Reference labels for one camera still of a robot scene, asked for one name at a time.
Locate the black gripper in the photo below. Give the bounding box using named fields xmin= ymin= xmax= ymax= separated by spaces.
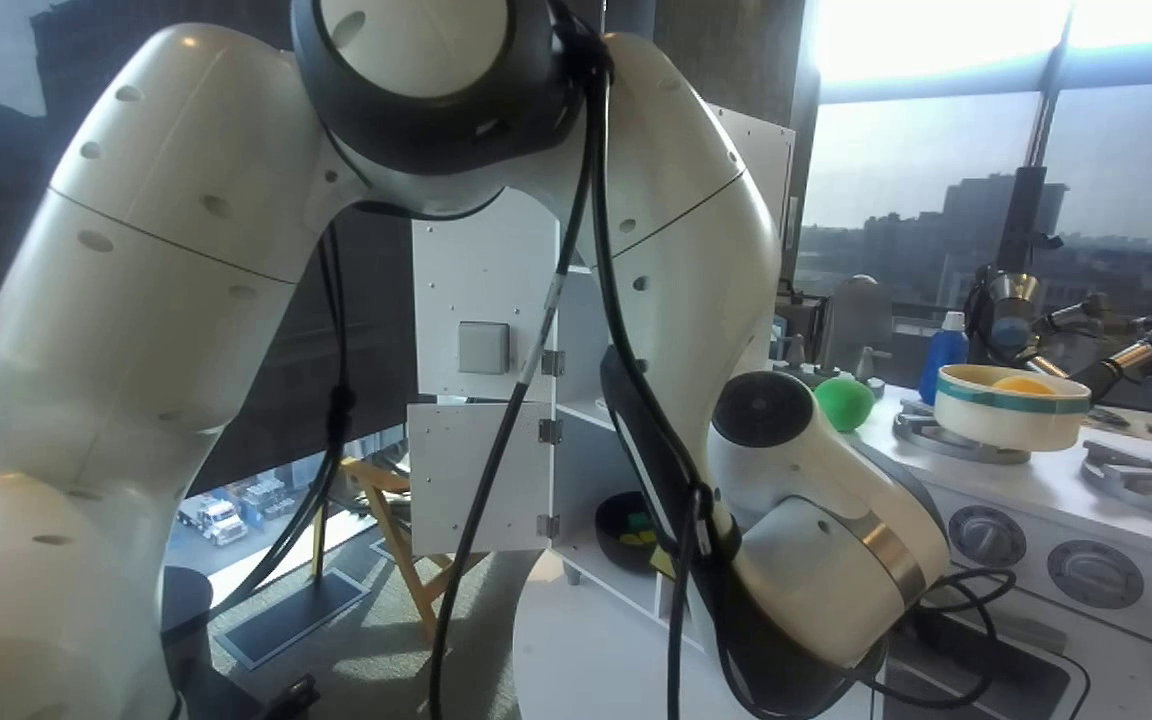
xmin=732 ymin=637 xmax=870 ymax=720

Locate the short white fridge door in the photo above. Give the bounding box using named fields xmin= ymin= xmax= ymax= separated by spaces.
xmin=403 ymin=397 xmax=561 ymax=556

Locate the black pan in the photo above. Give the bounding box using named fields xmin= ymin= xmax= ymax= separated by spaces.
xmin=593 ymin=488 xmax=669 ymax=556

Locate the grey round stove knob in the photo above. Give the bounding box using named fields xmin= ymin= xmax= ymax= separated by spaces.
xmin=1047 ymin=535 xmax=1152 ymax=616
xmin=949 ymin=498 xmax=1032 ymax=567

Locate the green toy ball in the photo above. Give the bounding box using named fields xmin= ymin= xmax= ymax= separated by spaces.
xmin=812 ymin=377 xmax=876 ymax=435

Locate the white bowl with green stripe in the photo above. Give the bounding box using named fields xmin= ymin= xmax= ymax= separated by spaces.
xmin=930 ymin=360 xmax=1094 ymax=455

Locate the white oven door with window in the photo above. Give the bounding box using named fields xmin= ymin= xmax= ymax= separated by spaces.
xmin=866 ymin=582 xmax=1152 ymax=720

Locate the blue bottle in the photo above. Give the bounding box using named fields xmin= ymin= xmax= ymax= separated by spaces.
xmin=914 ymin=310 xmax=977 ymax=403

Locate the grey toy faucet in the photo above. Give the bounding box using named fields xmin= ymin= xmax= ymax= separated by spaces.
xmin=821 ymin=270 xmax=889 ymax=377

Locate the wooden folding chair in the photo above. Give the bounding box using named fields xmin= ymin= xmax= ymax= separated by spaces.
xmin=331 ymin=453 xmax=470 ymax=643

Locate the grey metal pole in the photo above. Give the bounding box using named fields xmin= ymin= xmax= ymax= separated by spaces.
xmin=991 ymin=0 xmax=1081 ymax=283

